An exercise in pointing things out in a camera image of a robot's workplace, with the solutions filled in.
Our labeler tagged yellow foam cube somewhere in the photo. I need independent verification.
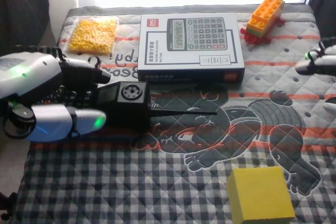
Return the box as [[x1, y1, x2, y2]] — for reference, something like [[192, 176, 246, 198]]
[[226, 166, 297, 224]]

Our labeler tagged black stand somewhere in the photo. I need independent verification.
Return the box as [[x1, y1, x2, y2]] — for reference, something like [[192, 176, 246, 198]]
[[0, 191, 18, 224]]

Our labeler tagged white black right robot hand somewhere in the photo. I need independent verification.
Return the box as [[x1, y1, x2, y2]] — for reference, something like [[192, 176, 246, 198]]
[[293, 38, 336, 77]]

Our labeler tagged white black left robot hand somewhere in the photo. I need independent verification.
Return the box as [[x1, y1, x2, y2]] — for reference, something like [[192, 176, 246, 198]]
[[0, 45, 111, 144]]

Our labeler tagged orange green red brick toy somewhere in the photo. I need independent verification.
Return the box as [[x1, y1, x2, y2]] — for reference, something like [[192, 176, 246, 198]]
[[239, 0, 287, 45]]

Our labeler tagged white calculator box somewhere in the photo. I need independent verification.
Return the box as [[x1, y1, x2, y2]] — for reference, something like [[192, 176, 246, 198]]
[[136, 13, 246, 83]]

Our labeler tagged grey quilt with printed bear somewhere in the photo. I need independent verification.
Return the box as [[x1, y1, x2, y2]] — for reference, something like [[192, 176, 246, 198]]
[[12, 3, 336, 224]]

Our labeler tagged bag of yellow beads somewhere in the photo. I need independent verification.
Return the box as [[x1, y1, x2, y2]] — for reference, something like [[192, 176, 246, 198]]
[[62, 16, 120, 56]]

